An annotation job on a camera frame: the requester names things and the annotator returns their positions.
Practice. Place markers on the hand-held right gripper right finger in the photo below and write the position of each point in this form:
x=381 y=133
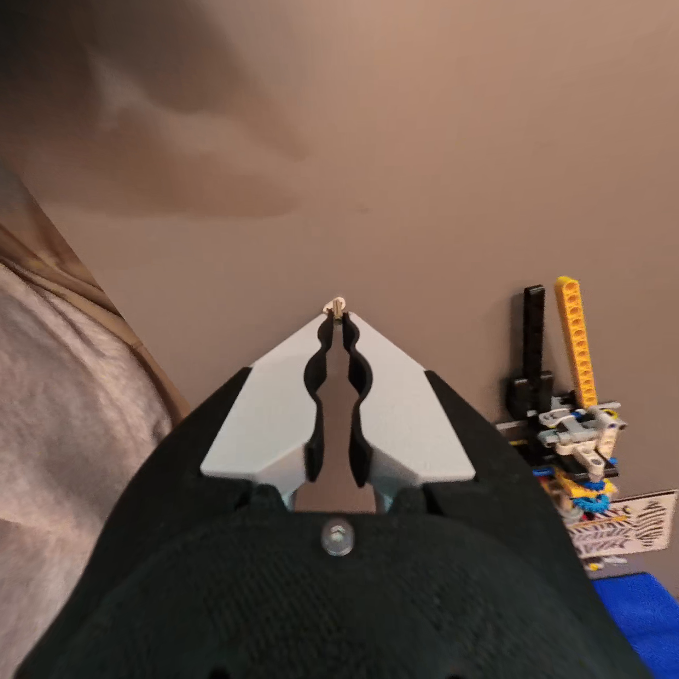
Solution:
x=414 y=424

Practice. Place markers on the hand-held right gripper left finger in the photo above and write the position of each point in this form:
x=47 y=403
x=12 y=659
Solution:
x=260 y=424

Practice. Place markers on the small tan lego pin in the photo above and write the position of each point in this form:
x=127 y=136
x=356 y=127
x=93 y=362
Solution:
x=336 y=304

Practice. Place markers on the partly built lego model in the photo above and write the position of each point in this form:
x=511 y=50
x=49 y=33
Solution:
x=575 y=424

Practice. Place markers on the zebra striped sticker sheet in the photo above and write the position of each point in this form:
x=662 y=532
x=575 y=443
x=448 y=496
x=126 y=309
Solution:
x=631 y=525

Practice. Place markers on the blue plastic bin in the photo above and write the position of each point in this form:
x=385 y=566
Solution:
x=636 y=615

